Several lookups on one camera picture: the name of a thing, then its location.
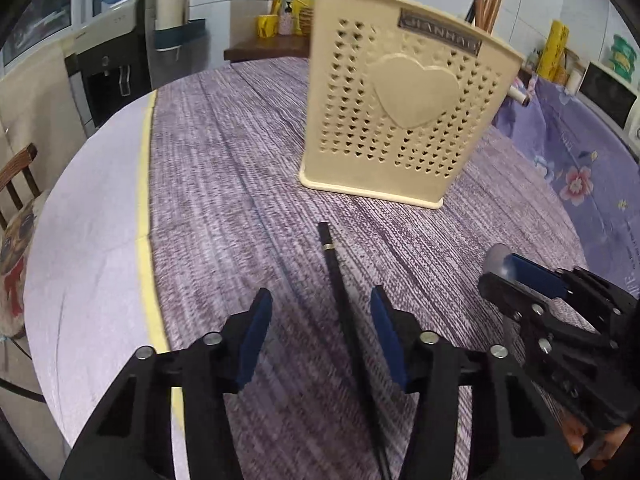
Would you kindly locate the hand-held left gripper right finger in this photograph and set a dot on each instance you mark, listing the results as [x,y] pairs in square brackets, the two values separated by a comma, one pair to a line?
[387,340]

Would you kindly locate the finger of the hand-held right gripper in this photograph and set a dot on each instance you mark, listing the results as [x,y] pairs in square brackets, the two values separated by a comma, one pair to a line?
[507,297]
[537,276]

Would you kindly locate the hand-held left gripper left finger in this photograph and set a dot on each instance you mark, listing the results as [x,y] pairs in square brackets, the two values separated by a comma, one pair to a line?
[252,340]

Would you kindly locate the slim steel spoon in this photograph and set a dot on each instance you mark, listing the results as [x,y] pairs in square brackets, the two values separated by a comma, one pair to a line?
[500,260]

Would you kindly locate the beige perforated utensil holder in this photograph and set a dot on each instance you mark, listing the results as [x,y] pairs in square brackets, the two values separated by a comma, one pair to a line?
[350,110]

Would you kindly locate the person's right hand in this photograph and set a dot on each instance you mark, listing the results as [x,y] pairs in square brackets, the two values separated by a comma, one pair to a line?
[575,439]

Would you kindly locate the purple floral cloth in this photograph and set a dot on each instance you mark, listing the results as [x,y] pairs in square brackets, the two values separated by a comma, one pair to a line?
[575,160]

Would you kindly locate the purple woven tablecloth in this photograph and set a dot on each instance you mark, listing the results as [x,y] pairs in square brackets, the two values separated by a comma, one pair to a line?
[225,160]

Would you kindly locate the white microwave oven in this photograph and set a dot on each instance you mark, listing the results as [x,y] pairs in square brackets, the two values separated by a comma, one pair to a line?
[605,95]

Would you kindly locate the yellow packet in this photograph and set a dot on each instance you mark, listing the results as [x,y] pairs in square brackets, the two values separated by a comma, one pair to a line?
[555,50]

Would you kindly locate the green stacked containers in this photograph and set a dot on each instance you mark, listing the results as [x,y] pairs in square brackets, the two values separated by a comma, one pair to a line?
[624,55]

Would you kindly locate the dog print cushion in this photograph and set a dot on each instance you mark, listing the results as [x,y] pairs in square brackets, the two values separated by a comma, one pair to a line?
[15,265]

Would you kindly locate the wooden chair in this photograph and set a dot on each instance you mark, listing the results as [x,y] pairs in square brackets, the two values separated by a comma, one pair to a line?
[20,170]

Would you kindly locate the dark wooden counter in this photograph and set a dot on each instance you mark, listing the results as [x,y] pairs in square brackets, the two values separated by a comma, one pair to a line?
[265,50]

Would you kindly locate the white water dispenser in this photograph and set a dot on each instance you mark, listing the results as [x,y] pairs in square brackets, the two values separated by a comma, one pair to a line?
[110,65]

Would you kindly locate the teal plastic holder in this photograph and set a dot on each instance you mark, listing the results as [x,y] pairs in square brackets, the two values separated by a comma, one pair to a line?
[180,35]

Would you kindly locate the yellow mug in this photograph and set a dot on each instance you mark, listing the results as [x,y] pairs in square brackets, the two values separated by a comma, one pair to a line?
[267,26]

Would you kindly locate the pink patterned bottle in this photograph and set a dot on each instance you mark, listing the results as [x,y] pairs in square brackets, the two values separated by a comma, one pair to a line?
[286,19]

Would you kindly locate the yellow soap bottle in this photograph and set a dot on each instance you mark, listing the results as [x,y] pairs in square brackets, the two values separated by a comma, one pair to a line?
[301,2]

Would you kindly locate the window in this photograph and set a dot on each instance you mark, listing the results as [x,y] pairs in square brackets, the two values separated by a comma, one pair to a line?
[35,10]

